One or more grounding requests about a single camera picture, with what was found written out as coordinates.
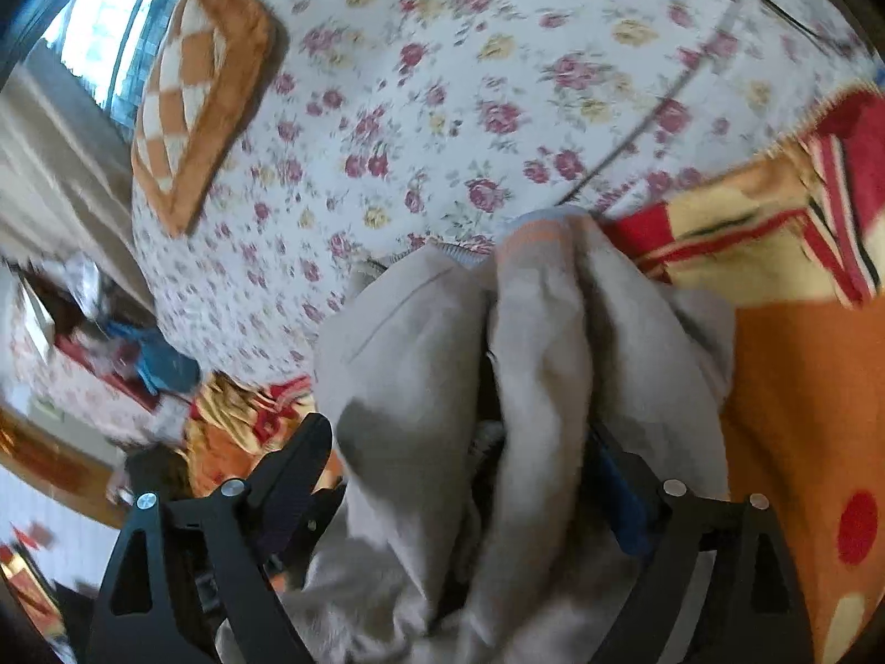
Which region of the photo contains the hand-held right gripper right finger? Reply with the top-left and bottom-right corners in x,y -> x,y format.
587,422 -> 818,664

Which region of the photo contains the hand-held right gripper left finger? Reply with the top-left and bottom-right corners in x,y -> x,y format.
86,413 -> 348,664

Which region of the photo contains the grey sweater with orange stripes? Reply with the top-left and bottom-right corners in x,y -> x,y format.
214,206 -> 738,664

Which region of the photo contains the blue cloth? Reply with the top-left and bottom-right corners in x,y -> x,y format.
102,320 -> 203,397

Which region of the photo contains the red yellow printed blanket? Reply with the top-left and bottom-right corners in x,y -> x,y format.
183,81 -> 885,664

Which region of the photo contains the brown wooden furniture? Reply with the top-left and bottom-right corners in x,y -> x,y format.
0,407 -> 127,528

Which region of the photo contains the beige curtain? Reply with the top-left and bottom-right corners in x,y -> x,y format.
0,48 -> 159,314

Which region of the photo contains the orange white checkered pillow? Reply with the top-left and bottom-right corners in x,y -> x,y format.
130,0 -> 289,241

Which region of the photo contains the floral bed sheet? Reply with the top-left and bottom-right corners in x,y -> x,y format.
130,0 -> 885,390

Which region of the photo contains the window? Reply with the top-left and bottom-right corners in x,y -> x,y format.
38,0 -> 210,127

